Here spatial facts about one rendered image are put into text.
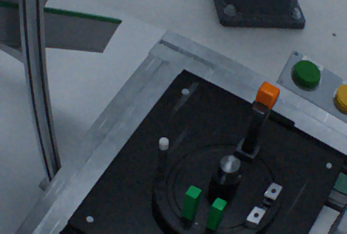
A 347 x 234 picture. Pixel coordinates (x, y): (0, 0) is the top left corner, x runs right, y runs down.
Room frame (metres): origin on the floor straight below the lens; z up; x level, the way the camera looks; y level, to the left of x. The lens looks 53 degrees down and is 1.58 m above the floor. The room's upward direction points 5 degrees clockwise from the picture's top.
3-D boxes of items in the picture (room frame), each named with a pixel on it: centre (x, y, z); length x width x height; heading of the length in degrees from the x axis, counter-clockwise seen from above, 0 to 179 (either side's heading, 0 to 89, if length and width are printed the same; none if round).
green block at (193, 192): (0.31, -0.03, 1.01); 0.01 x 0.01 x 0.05; 64
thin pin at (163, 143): (0.34, 0.01, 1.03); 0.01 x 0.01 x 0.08; 64
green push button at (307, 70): (0.53, -0.17, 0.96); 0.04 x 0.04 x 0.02
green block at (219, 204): (0.30, -0.05, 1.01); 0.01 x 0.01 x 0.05; 64
